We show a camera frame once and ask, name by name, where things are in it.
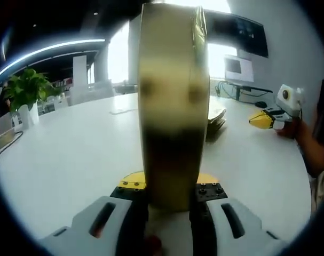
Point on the black laptop stand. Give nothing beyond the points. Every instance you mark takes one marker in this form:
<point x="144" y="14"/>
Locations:
<point x="244" y="89"/>

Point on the long curved ceiling light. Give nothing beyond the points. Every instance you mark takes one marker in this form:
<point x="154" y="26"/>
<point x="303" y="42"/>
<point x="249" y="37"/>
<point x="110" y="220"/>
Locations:
<point x="44" y="50"/>

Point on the gold mask box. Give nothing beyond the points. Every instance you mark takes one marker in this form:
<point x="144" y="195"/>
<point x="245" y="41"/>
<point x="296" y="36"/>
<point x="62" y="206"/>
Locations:
<point x="172" y="114"/>

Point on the green potted plant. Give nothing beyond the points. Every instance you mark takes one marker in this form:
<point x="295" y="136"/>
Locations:
<point x="28" y="86"/>

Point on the black computer mouse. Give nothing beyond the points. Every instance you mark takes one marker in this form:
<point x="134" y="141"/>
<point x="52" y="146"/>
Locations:
<point x="260" y="104"/>

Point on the black wall monitor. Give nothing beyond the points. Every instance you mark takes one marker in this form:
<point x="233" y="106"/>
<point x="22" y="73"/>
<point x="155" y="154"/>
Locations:
<point x="239" y="33"/>

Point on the white table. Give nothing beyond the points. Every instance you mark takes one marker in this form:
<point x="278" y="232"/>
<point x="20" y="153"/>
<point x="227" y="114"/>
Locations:
<point x="71" y="160"/>

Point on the person's right hand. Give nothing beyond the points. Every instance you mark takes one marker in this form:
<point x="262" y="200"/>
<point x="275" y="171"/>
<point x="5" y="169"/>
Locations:
<point x="292" y="129"/>

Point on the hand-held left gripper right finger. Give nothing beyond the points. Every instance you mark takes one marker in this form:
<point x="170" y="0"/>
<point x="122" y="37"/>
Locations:
<point x="231" y="221"/>

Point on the white plant pot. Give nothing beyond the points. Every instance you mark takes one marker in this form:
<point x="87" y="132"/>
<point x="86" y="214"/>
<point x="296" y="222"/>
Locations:
<point x="25" y="116"/>

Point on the person's left hand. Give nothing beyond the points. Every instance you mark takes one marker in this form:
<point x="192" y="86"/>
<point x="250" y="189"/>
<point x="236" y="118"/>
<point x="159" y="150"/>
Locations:
<point x="153" y="245"/>

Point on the white pillar board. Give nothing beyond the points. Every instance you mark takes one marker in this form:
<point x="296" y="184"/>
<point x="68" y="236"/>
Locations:
<point x="80" y="72"/>

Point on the small wooden box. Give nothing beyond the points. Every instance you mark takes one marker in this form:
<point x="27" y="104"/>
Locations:
<point x="4" y="138"/>

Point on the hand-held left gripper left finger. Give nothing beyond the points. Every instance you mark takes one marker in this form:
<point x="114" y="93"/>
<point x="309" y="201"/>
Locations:
<point x="108" y="218"/>

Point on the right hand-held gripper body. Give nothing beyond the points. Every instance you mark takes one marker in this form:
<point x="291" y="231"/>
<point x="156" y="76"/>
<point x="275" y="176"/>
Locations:
<point x="289" y="100"/>

